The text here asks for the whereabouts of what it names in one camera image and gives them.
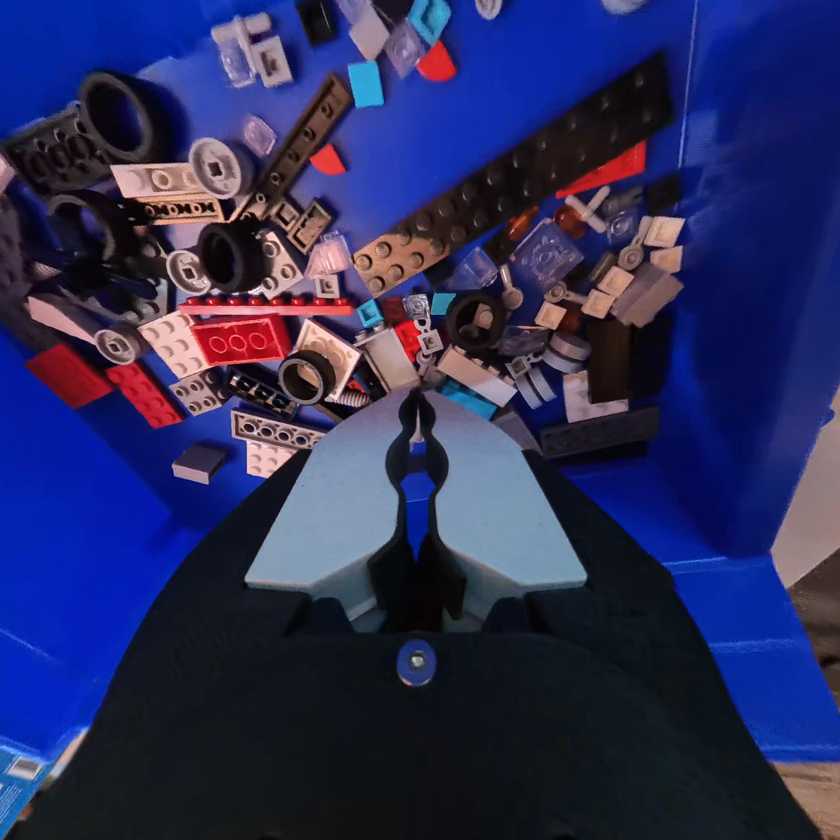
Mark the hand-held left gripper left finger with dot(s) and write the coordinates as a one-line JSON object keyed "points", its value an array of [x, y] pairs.
{"points": [[328, 512]]}

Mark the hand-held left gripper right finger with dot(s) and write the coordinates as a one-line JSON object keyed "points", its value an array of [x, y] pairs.
{"points": [[505, 512]]}

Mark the pile of toy bricks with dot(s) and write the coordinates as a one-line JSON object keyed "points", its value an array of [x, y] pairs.
{"points": [[236, 341]]}

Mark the blue plastic bin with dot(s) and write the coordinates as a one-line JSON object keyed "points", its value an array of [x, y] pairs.
{"points": [[85, 525]]}

